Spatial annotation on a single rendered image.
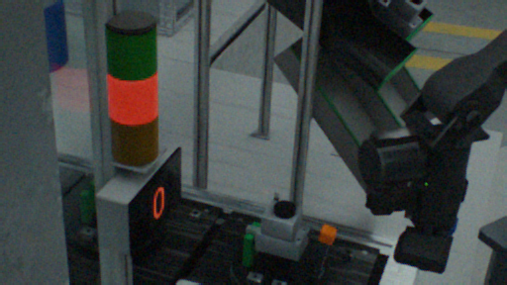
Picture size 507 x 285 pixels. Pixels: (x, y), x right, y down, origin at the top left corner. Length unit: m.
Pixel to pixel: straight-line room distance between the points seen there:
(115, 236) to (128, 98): 0.15
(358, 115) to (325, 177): 0.25
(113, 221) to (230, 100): 0.97
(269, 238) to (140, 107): 0.35
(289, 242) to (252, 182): 0.46
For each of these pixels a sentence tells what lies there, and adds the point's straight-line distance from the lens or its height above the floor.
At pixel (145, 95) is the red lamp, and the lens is 0.84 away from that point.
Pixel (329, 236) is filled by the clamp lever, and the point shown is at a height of 1.07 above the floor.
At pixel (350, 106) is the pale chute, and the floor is 1.09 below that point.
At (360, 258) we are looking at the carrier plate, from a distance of 1.23.
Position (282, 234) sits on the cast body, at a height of 1.07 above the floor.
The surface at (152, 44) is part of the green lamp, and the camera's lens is 0.83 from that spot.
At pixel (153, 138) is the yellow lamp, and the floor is 1.29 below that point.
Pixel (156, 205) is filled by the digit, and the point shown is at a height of 1.20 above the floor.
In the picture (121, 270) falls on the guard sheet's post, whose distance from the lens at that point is 1.00.
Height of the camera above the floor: 1.75
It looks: 32 degrees down
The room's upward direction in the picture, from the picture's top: 5 degrees clockwise
